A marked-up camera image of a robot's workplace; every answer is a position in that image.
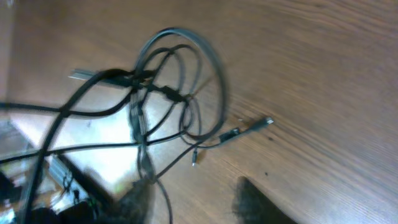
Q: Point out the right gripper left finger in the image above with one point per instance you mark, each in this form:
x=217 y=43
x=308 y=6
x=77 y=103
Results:
x=133 y=207

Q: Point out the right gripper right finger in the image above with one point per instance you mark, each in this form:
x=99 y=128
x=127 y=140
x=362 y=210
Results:
x=252 y=206

